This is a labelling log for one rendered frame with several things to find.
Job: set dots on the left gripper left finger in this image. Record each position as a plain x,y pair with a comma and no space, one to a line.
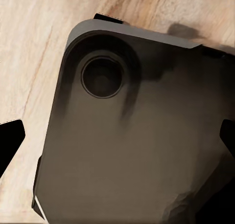
11,136

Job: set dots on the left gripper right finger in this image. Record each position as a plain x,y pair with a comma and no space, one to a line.
227,135

